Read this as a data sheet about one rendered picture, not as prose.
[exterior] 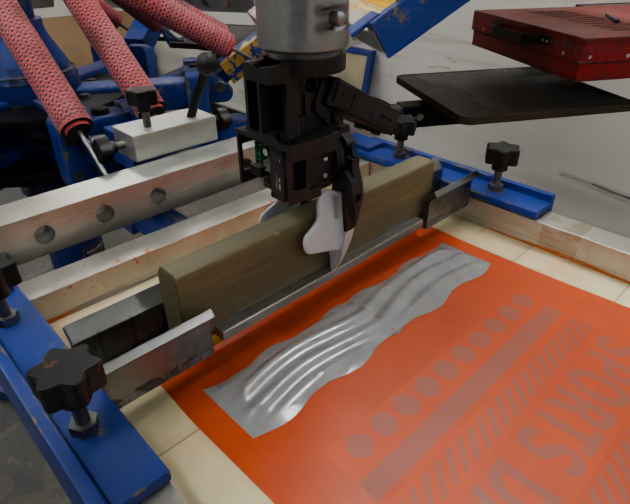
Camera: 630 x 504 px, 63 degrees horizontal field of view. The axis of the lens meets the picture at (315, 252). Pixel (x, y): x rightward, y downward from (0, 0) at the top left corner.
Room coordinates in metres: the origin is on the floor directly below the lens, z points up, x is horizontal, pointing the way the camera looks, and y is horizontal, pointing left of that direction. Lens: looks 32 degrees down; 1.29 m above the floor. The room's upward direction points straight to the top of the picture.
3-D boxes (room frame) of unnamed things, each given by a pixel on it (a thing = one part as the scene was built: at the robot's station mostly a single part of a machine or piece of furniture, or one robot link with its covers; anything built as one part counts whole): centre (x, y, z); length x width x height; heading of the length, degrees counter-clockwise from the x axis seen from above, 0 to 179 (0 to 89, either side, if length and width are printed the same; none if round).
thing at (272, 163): (0.45, 0.01, 1.15); 0.09 x 0.08 x 0.12; 134
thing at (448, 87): (1.24, -0.07, 0.91); 1.34 x 0.40 x 0.08; 104
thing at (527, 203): (0.68, -0.18, 0.97); 0.30 x 0.05 x 0.07; 44
